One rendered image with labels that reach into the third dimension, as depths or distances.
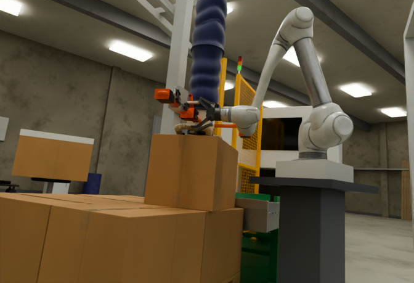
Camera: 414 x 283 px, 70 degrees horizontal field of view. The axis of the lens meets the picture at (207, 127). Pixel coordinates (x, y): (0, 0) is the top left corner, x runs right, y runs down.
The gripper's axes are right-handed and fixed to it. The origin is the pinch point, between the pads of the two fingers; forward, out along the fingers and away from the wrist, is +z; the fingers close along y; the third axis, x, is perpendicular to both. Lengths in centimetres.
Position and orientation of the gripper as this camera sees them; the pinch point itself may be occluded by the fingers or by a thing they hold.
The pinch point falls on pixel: (188, 113)
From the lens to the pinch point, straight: 176.2
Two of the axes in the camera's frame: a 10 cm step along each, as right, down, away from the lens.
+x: 2.6, 2.1, 9.4
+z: -9.6, -0.3, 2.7
